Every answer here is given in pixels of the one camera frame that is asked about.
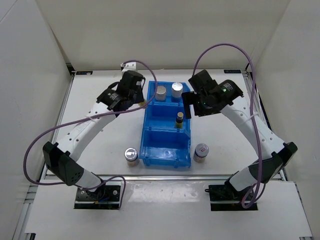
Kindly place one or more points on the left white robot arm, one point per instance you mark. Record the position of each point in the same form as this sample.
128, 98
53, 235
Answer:
61, 157

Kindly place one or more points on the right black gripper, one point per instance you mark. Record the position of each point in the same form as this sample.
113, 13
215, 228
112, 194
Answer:
190, 98

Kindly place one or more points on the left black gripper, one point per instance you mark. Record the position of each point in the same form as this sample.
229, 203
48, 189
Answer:
140, 97

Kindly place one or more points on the short silver-lid jar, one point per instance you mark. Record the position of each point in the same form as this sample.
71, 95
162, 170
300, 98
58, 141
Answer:
132, 157

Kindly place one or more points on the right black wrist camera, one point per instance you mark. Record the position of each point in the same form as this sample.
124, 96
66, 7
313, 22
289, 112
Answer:
202, 82

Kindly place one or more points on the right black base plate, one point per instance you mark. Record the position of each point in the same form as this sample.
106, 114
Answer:
223, 200

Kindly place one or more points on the tall blue-label shaker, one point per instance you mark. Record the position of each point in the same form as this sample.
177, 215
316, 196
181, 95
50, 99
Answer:
176, 91
161, 93

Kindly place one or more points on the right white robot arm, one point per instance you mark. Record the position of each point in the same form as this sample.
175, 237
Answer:
273, 153

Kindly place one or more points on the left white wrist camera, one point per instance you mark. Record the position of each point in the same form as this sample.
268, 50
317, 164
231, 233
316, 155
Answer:
129, 66

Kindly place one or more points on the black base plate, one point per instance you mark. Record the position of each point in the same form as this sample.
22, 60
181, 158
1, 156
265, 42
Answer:
223, 200
109, 198

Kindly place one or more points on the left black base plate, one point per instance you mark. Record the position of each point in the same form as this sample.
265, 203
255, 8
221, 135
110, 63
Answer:
109, 198

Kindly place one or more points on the front aluminium rail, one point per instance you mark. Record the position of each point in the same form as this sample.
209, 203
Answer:
215, 177

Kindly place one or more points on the blue three-compartment plastic bin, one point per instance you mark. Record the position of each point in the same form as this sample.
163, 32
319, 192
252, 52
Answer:
162, 144

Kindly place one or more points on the short red-label jar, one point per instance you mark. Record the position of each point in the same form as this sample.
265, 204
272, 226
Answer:
200, 153

